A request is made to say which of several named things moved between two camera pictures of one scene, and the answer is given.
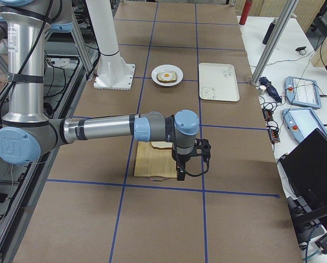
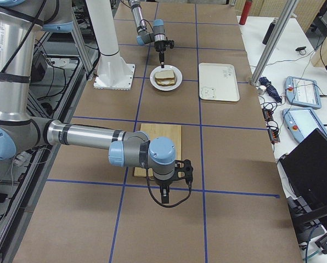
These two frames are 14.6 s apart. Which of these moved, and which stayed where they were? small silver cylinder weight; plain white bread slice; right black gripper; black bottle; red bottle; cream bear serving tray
Moved: right black gripper; plain white bread slice
Stayed: small silver cylinder weight; red bottle; cream bear serving tray; black bottle
